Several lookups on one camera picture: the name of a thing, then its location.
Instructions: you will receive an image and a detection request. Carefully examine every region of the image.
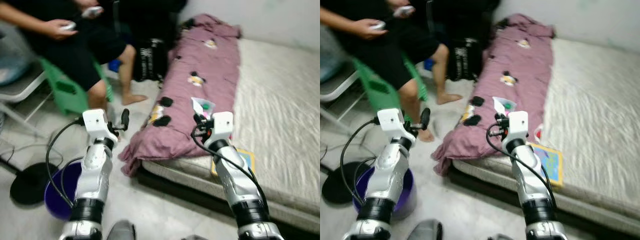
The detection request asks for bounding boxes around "small white wrapper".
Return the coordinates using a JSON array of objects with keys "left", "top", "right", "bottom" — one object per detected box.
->
[
  {"left": 492, "top": 96, "right": 518, "bottom": 119},
  {"left": 191, "top": 97, "right": 216, "bottom": 121}
]

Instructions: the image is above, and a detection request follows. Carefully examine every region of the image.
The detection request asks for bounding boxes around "colourful picture book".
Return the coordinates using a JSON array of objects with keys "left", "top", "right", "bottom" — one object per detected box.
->
[
  {"left": 530, "top": 142, "right": 565, "bottom": 188},
  {"left": 211, "top": 147, "right": 256, "bottom": 176}
]

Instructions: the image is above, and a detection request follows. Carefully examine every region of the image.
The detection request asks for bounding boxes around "person right hand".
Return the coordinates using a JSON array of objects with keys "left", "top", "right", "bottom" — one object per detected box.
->
[
  {"left": 45, "top": 19, "right": 77, "bottom": 40},
  {"left": 361, "top": 19, "right": 388, "bottom": 40}
]

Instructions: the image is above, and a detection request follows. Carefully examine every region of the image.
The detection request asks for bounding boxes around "person left hand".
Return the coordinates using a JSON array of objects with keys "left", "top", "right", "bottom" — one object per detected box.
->
[
  {"left": 75, "top": 0, "right": 103, "bottom": 18},
  {"left": 391, "top": 0, "right": 416, "bottom": 15}
]

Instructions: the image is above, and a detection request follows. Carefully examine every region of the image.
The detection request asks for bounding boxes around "purple cartoon print blanket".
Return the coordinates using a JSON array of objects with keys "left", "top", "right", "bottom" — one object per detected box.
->
[
  {"left": 118, "top": 14, "right": 242, "bottom": 177},
  {"left": 432, "top": 14, "right": 556, "bottom": 177}
]

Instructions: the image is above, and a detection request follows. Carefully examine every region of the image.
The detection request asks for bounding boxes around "green plastic stool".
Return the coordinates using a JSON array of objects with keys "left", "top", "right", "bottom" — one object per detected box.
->
[
  {"left": 39, "top": 57, "right": 114, "bottom": 116},
  {"left": 352, "top": 55, "right": 429, "bottom": 114}
]

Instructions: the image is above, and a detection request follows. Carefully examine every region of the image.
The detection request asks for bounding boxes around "black bag with white print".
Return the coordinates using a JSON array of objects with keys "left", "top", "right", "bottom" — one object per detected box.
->
[
  {"left": 132, "top": 37, "right": 171, "bottom": 84},
  {"left": 447, "top": 37, "right": 484, "bottom": 84}
]

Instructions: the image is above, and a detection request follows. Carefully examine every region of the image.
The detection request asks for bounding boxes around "purple plastic bucket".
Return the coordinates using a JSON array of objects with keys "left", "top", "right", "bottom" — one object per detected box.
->
[
  {"left": 352, "top": 167, "right": 416, "bottom": 221},
  {"left": 44, "top": 160, "right": 84, "bottom": 221}
]

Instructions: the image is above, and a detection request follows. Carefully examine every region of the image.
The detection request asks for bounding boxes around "dark bed base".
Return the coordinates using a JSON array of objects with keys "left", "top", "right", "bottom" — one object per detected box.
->
[
  {"left": 136, "top": 165, "right": 321, "bottom": 240},
  {"left": 446, "top": 167, "right": 640, "bottom": 240}
]

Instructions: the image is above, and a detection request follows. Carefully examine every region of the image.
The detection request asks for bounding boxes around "person in black clothes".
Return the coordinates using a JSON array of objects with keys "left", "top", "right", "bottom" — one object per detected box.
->
[
  {"left": 0, "top": 0, "right": 149, "bottom": 115},
  {"left": 320, "top": 0, "right": 466, "bottom": 144}
]

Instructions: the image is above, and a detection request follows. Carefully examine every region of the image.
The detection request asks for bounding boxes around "grey quilted mattress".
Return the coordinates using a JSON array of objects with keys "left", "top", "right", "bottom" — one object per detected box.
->
[
  {"left": 142, "top": 37, "right": 321, "bottom": 233},
  {"left": 452, "top": 37, "right": 640, "bottom": 236}
]

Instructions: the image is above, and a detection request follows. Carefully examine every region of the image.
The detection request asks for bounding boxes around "grey metal chair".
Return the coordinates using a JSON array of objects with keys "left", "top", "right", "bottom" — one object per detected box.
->
[
  {"left": 0, "top": 65, "right": 56, "bottom": 139},
  {"left": 320, "top": 65, "right": 363, "bottom": 136}
]

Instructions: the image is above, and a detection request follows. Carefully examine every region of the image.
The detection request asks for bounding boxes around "black round stand base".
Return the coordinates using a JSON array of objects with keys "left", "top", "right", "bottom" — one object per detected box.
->
[
  {"left": 10, "top": 162, "right": 59, "bottom": 206},
  {"left": 321, "top": 161, "right": 371, "bottom": 205}
]

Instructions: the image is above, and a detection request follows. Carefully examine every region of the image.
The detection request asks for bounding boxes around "grey left robot leg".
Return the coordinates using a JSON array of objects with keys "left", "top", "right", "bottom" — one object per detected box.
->
[
  {"left": 407, "top": 220, "right": 444, "bottom": 240},
  {"left": 106, "top": 220, "right": 137, "bottom": 240}
]

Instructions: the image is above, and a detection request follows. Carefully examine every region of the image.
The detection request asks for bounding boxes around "large black bag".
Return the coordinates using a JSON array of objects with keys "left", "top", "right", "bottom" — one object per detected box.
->
[
  {"left": 112, "top": 0, "right": 189, "bottom": 46},
  {"left": 425, "top": 0, "right": 501, "bottom": 46}
]

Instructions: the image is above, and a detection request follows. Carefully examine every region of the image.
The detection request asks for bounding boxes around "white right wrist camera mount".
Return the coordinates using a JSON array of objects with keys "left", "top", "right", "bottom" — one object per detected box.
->
[
  {"left": 501, "top": 111, "right": 530, "bottom": 151},
  {"left": 210, "top": 111, "right": 235, "bottom": 149}
]

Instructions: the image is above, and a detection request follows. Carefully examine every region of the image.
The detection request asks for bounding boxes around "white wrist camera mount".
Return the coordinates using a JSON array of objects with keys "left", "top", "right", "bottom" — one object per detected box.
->
[
  {"left": 81, "top": 109, "right": 117, "bottom": 144},
  {"left": 501, "top": 111, "right": 530, "bottom": 151},
  {"left": 210, "top": 111, "right": 235, "bottom": 149},
  {"left": 376, "top": 108, "right": 412, "bottom": 144}
]

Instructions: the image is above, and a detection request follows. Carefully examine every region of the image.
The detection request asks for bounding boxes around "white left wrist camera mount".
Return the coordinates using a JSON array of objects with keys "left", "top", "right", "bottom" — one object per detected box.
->
[
  {"left": 376, "top": 108, "right": 412, "bottom": 144},
  {"left": 81, "top": 109, "right": 117, "bottom": 144}
]

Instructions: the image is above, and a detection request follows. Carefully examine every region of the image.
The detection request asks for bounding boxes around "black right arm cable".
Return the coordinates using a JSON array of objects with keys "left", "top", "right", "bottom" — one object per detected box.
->
[
  {"left": 191, "top": 127, "right": 269, "bottom": 217},
  {"left": 486, "top": 127, "right": 559, "bottom": 212}
]

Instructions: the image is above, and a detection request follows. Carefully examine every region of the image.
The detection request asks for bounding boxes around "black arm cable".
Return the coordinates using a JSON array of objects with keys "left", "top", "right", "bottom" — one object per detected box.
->
[
  {"left": 45, "top": 117, "right": 84, "bottom": 208},
  {"left": 340, "top": 118, "right": 382, "bottom": 202},
  {"left": 191, "top": 127, "right": 269, "bottom": 217},
  {"left": 59, "top": 156, "right": 86, "bottom": 206},
  {"left": 486, "top": 127, "right": 559, "bottom": 212},
  {"left": 353, "top": 157, "right": 381, "bottom": 201}
]

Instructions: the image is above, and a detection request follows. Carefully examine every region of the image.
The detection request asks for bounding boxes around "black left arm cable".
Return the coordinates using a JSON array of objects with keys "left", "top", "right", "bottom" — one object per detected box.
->
[
  {"left": 340, "top": 118, "right": 382, "bottom": 202},
  {"left": 353, "top": 157, "right": 381, "bottom": 201},
  {"left": 45, "top": 117, "right": 84, "bottom": 208},
  {"left": 59, "top": 156, "right": 86, "bottom": 206}
]

